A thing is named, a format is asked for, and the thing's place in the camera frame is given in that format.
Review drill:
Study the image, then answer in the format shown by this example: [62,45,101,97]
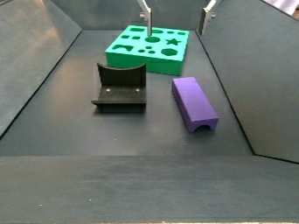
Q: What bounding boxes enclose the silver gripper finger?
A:
[137,0,153,36]
[199,0,218,36]

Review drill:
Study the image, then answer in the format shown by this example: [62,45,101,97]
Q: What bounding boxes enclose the purple arch block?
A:
[173,77,221,132]

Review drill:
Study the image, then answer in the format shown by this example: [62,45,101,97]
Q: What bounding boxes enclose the black curved fixture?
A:
[91,64,147,113]

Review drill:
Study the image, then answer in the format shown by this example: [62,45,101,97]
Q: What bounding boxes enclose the green shape sorter block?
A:
[106,25,190,76]

